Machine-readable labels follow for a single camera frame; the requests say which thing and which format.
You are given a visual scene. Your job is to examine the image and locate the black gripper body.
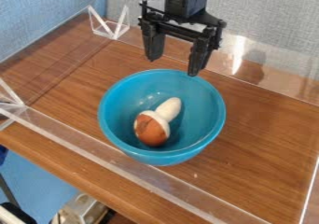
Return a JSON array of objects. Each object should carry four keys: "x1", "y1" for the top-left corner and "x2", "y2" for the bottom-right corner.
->
[{"x1": 139, "y1": 0, "x2": 227, "y2": 49}]

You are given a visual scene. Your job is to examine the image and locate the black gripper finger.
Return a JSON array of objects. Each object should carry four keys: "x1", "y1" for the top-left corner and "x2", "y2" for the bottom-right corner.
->
[
  {"x1": 140, "y1": 20, "x2": 165, "y2": 62},
  {"x1": 188, "y1": 37, "x2": 212, "y2": 77}
]

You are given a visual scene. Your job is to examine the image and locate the brown and white toy mushroom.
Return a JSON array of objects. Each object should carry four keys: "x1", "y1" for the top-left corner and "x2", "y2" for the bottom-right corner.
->
[{"x1": 133, "y1": 97, "x2": 181, "y2": 147}]

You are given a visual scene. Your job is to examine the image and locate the blue bowl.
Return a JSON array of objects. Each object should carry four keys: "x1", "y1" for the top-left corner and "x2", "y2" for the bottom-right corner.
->
[{"x1": 97, "y1": 69, "x2": 227, "y2": 166}]

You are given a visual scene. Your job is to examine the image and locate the clear acrylic front barrier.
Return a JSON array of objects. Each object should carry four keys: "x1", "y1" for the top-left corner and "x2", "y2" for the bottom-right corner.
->
[{"x1": 0, "y1": 78, "x2": 271, "y2": 224}]

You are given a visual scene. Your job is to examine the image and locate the clear acrylic corner bracket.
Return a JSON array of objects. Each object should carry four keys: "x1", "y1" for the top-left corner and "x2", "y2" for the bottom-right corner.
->
[{"x1": 86, "y1": 6, "x2": 129, "y2": 40}]

